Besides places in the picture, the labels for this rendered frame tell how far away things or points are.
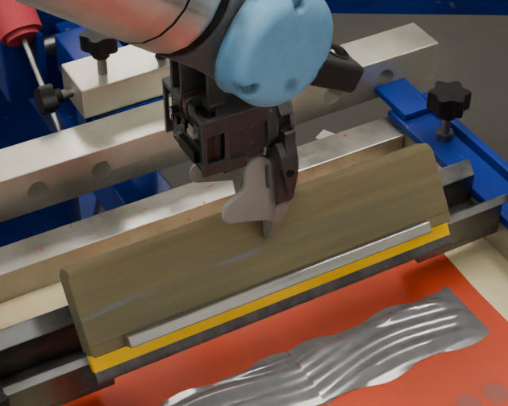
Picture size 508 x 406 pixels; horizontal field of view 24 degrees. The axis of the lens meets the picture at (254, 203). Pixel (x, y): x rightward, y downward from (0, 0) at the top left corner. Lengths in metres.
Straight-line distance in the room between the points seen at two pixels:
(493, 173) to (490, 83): 1.94
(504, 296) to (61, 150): 0.45
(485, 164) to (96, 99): 0.40
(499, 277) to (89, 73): 0.46
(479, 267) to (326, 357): 0.20
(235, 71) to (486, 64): 2.60
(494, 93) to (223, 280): 2.18
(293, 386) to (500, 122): 2.03
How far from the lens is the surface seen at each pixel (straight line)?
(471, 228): 1.16
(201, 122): 0.88
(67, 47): 1.33
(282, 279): 1.00
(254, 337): 1.09
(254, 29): 0.64
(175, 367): 1.07
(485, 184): 1.21
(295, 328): 1.10
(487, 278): 1.17
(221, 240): 0.99
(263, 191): 0.96
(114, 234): 1.15
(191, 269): 0.98
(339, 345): 1.08
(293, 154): 0.93
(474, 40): 3.32
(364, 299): 1.13
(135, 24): 0.62
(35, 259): 1.14
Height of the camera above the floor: 1.75
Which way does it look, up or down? 40 degrees down
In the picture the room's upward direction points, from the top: straight up
